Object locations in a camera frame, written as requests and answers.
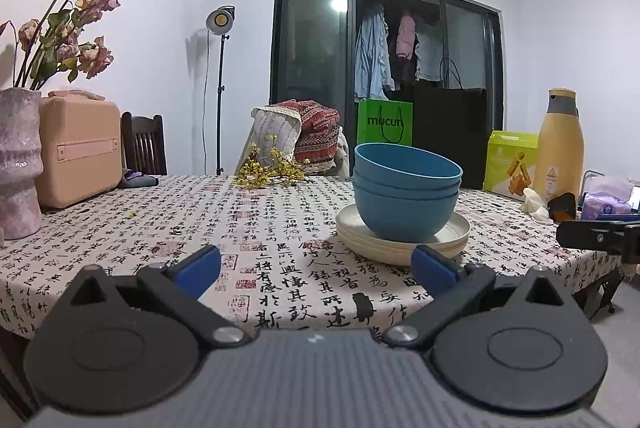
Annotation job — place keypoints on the black orange pouch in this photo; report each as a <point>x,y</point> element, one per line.
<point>562,207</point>

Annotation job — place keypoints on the pink hanging garment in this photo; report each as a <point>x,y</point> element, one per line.
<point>406,37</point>

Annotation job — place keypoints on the blue bowl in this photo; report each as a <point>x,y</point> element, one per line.
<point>405,218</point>
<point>400,191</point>
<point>400,162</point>

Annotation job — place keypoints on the white rubber glove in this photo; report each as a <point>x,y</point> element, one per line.
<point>535,205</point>

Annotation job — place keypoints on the yellow-green snack box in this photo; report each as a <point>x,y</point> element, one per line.
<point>510,162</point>

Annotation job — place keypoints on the green paper bag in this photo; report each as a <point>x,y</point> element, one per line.
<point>385,122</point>

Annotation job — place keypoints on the purple tissue pack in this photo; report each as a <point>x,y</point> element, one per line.
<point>607,198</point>

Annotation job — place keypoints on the pink suitcase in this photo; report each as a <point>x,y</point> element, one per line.
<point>80,147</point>

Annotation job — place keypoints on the studio lamp on stand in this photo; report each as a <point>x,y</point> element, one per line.
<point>220,18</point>

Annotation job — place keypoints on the purple grey glove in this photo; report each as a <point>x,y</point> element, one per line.
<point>140,179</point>

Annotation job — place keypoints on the black sliding glass door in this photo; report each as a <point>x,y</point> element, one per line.
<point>310,37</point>

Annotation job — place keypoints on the red patterned blanket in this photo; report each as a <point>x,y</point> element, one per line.
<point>317,132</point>

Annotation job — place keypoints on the pink white vase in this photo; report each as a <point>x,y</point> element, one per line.
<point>20,157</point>

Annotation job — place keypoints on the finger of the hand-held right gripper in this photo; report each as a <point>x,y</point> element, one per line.
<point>590,235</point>

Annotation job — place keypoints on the tan bottle with grey cap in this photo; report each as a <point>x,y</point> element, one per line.
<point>557,147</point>

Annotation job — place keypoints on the grey quilted lace-trimmed cloth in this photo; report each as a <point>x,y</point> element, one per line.
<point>275,132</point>

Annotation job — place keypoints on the white hanging garment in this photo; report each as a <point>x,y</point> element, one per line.
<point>429,52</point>

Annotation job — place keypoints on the light blue hanging shirt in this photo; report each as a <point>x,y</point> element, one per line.
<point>372,52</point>

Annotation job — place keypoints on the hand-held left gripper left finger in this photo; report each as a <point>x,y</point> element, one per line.
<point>197,272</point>

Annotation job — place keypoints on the yellow flower branch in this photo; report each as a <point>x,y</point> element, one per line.
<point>270,170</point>

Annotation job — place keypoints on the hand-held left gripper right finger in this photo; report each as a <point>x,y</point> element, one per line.
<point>434,272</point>

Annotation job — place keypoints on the dark wooden chair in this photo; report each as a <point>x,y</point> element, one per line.
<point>145,142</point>

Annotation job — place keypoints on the black paper bag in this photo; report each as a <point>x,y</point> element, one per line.
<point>450,132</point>

